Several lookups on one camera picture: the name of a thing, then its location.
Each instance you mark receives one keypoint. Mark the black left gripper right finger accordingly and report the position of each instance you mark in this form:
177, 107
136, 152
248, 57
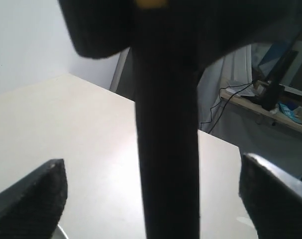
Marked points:
272, 198

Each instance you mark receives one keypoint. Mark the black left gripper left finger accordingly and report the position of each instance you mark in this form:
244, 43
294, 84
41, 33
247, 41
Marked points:
32, 207

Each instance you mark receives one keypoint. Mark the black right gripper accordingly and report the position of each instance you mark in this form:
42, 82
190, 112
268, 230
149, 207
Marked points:
202, 30

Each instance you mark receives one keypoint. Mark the round stainless steel plate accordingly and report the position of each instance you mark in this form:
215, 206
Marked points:
59, 233

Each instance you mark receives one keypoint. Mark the yellow black claw hammer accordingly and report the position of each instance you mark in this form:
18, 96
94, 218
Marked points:
166, 112

